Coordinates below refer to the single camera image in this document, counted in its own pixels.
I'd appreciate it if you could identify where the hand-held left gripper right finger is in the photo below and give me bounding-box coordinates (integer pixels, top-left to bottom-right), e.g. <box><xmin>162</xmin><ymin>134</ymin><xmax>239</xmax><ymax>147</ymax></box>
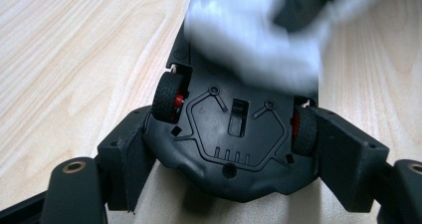
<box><xmin>312</xmin><ymin>106</ymin><xmax>390</xmax><ymax>214</ymax></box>

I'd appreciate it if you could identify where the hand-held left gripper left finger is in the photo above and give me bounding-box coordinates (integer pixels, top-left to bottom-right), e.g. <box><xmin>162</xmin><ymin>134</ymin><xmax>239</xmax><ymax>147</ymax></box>
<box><xmin>97</xmin><ymin>106</ymin><xmax>157</xmax><ymax>215</ymax></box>

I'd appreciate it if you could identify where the white wet wipe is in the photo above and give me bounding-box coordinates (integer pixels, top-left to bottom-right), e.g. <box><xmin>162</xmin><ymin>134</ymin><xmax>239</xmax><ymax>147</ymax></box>
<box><xmin>183</xmin><ymin>0</ymin><xmax>402</xmax><ymax>94</ymax></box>

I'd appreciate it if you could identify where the blue toy car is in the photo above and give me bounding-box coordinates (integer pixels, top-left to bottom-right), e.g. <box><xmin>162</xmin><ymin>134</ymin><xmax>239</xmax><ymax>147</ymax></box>
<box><xmin>142</xmin><ymin>18</ymin><xmax>322</xmax><ymax>204</ymax></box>

